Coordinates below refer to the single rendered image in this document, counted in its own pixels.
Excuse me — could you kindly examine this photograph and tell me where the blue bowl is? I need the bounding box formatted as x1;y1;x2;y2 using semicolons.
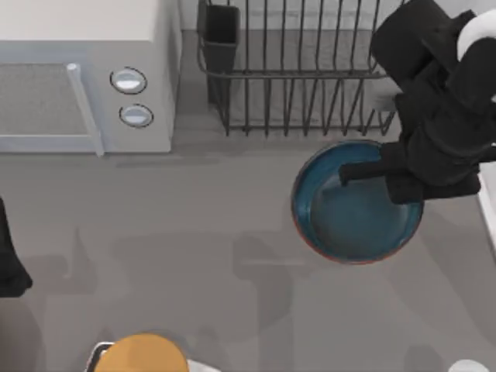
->
291;139;425;267

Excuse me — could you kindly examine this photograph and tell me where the white rounded object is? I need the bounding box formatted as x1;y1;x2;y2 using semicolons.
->
446;359;492;372

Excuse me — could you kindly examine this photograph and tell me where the dark cutlery holder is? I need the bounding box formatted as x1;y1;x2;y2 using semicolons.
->
196;0;241;105

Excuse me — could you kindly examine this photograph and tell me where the microwave knob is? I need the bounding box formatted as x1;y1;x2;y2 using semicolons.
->
119;103;155;129
109;67;148;95

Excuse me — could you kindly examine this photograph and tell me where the pale microwave oven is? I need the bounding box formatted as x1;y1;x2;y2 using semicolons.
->
0;0;183;156

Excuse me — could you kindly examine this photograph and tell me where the microwave oven door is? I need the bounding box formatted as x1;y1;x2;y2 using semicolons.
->
0;52;104;154

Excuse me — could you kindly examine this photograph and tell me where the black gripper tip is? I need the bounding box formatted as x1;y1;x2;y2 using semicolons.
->
0;197;34;298

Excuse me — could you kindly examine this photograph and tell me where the dark wire dish rack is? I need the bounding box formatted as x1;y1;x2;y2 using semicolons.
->
196;0;400;137

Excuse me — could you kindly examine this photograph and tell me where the microwave door handle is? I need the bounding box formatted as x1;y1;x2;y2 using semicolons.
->
66;63;105;157

